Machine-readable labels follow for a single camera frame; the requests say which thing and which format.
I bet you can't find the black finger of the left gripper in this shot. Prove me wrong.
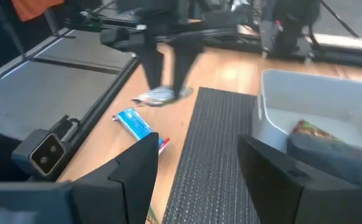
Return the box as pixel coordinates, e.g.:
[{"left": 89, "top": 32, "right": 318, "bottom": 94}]
[
  {"left": 171, "top": 42, "right": 205, "bottom": 98},
  {"left": 139, "top": 47, "right": 165, "bottom": 91}
]

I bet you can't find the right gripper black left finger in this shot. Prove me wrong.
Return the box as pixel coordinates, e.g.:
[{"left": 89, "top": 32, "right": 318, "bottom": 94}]
[{"left": 72, "top": 132, "right": 160, "bottom": 224}]

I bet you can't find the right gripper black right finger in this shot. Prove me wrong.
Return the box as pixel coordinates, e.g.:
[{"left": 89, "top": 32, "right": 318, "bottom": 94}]
[{"left": 237, "top": 134, "right": 305, "bottom": 224}]

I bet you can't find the silver granola bar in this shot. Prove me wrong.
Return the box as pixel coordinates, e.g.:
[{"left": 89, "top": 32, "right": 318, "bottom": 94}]
[{"left": 131, "top": 85, "right": 195, "bottom": 108}]

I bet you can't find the orange green granola bar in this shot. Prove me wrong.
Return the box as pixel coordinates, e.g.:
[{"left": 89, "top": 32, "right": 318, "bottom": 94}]
[{"left": 145, "top": 205, "right": 161, "bottom": 224}]

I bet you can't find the blue granola bar red end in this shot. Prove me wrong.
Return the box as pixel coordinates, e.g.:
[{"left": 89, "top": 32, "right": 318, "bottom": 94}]
[{"left": 111, "top": 107, "right": 172, "bottom": 156}]

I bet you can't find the red green granola bar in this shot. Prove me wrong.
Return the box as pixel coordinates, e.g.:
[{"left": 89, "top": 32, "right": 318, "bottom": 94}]
[{"left": 290, "top": 119, "right": 344, "bottom": 142}]

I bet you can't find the dark grey woven mat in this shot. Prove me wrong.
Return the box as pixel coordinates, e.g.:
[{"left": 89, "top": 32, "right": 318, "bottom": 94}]
[{"left": 161, "top": 86, "right": 261, "bottom": 224}]

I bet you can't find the white plastic bin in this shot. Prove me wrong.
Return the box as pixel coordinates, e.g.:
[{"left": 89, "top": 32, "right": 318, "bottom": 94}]
[{"left": 251, "top": 68, "right": 362, "bottom": 156}]

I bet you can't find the orange fabric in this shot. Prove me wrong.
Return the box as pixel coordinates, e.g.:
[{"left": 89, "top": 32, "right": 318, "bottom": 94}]
[{"left": 11, "top": 0, "right": 65, "bottom": 23}]

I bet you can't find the black clamp with camera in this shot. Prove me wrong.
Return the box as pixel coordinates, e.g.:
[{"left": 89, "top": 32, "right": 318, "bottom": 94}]
[{"left": 11, "top": 128, "right": 74, "bottom": 182}]

